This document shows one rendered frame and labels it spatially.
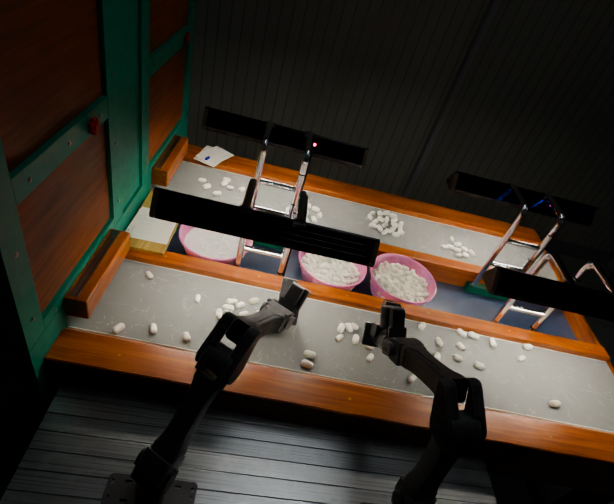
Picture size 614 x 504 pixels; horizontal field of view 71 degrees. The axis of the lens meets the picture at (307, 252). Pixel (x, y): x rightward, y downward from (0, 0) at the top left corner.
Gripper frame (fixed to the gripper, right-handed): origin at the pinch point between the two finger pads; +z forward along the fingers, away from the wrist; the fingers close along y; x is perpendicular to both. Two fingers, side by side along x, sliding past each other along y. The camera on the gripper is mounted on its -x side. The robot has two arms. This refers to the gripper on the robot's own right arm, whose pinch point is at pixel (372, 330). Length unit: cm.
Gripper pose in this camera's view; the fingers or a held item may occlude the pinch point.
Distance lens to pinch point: 137.2
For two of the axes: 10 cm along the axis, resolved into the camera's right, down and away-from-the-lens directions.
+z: -1.1, 0.0, 9.9
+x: -2.2, 9.8, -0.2
